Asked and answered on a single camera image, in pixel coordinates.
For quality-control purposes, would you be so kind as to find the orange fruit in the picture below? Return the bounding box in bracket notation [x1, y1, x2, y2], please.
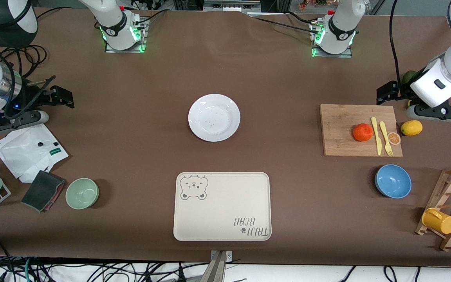
[353, 123, 374, 142]

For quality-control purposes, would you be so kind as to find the white round plate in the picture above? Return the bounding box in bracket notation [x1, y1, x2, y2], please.
[188, 94, 241, 142]

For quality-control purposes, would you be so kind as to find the dark green avocado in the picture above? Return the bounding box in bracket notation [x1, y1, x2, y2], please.
[402, 70, 420, 85]

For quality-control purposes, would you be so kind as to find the yellow plastic fork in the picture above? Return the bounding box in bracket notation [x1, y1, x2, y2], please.
[379, 121, 394, 157]

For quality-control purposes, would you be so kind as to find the yellow plastic knife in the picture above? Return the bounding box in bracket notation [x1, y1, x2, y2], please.
[371, 116, 382, 155]

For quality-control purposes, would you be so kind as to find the white plastic bag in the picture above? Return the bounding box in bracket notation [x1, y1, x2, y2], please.
[0, 123, 69, 184]

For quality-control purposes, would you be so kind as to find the wooden cutting board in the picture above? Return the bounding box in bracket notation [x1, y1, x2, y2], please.
[320, 104, 403, 157]

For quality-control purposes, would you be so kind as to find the brown table cover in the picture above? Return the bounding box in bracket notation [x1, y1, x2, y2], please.
[0, 8, 451, 268]

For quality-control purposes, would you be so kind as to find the blue bowl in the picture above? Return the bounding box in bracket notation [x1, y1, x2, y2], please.
[375, 164, 412, 199]

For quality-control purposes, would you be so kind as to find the dark grey sponge cloth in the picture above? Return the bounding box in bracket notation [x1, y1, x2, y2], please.
[21, 170, 66, 213]

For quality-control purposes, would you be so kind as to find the pale green bowl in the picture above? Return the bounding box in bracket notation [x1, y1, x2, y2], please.
[65, 178, 99, 210]

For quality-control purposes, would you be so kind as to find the yellow cup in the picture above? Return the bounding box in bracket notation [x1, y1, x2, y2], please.
[422, 208, 451, 235]

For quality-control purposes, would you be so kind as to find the cream bear print tray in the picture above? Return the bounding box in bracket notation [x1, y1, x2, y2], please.
[173, 172, 272, 241]

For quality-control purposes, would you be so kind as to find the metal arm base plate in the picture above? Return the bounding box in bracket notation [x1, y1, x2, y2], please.
[312, 22, 353, 58]
[105, 18, 148, 53]

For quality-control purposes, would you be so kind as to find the grey metal frame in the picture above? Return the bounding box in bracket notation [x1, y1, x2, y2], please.
[202, 0, 263, 11]

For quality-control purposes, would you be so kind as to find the grey metal clamp bracket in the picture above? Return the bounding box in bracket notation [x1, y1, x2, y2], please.
[204, 251, 233, 282]

